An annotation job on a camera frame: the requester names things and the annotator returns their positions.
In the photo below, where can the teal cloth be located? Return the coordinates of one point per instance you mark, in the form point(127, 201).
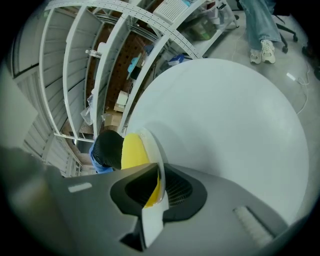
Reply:
point(135, 65)

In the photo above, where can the white oval plate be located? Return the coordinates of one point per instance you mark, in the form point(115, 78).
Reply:
point(152, 225)

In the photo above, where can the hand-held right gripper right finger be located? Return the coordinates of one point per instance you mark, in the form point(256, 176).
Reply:
point(225, 220)

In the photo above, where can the clear plastic bag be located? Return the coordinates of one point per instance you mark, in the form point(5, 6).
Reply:
point(88, 112)

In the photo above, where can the black office chair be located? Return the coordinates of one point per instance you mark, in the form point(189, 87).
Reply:
point(285, 30)

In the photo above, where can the round white table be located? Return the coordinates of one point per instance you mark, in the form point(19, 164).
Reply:
point(225, 125)

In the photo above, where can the cardboard box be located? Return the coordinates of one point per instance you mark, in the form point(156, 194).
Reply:
point(112, 120)

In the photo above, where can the yellow corn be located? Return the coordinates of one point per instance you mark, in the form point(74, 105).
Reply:
point(133, 152)

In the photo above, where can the white perforated basket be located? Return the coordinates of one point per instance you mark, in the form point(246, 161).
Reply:
point(170, 10)

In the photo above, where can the blue box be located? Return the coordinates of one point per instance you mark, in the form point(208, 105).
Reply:
point(177, 60)

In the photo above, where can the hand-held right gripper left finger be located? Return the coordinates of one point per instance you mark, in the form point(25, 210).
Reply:
point(100, 220)

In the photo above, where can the white metal shelving unit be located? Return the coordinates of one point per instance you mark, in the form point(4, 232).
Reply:
point(110, 50)

